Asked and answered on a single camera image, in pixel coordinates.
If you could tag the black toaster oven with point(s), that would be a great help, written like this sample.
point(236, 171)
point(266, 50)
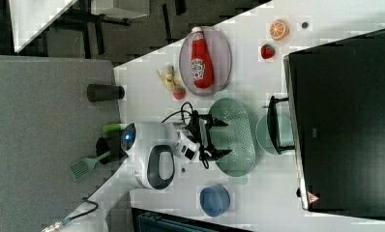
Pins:
point(336, 99)

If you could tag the red plush ketchup bottle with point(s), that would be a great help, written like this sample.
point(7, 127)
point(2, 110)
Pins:
point(201, 63)

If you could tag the green slotted spatula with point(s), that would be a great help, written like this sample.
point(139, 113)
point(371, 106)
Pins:
point(85, 166)

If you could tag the orange slice toy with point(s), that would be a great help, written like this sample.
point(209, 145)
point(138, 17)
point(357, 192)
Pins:
point(279, 30)

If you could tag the yellow toy banana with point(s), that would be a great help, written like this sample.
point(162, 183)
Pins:
point(168, 79)

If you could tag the black utensil holder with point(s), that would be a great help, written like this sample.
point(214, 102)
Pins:
point(111, 145)

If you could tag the grey round plate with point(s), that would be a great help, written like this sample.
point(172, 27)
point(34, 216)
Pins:
point(220, 54)

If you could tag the grey table panel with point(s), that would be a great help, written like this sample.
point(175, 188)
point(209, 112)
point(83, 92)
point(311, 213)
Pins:
point(47, 124)

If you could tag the black cylinder cup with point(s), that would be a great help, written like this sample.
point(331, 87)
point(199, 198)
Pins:
point(101, 93)

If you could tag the red toy strawberry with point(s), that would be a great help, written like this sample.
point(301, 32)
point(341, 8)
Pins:
point(179, 92)
point(267, 51)

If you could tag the blue bowl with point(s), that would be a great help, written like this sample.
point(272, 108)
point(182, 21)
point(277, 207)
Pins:
point(214, 200)

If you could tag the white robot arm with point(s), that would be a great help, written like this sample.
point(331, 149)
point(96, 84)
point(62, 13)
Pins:
point(152, 148)

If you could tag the green marker handle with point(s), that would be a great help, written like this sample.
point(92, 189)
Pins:
point(111, 128)

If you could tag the green plastic strainer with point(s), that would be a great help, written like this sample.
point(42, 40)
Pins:
point(236, 137)

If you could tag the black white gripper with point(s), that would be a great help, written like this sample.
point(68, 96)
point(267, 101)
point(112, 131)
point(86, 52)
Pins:
point(193, 136)

